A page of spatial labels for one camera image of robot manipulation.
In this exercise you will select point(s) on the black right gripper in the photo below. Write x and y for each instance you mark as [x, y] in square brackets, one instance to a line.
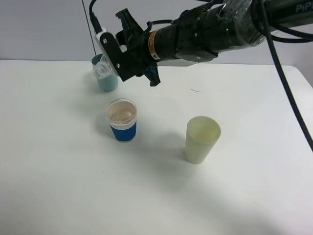
[147, 47]

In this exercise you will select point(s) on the clear plastic drink bottle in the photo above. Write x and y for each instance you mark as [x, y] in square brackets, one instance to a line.
[101, 67]

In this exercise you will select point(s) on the glass cup with blue sleeve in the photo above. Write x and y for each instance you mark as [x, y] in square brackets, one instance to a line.
[121, 115]

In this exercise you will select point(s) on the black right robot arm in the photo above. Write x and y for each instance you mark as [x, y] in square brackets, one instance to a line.
[202, 33]

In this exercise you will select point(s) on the teal plastic cup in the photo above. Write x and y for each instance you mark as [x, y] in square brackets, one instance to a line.
[109, 83]

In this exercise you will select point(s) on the pale yellow plastic cup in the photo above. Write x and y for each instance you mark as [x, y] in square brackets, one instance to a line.
[201, 135]

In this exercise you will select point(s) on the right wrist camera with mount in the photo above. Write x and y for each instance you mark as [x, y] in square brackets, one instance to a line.
[110, 54]

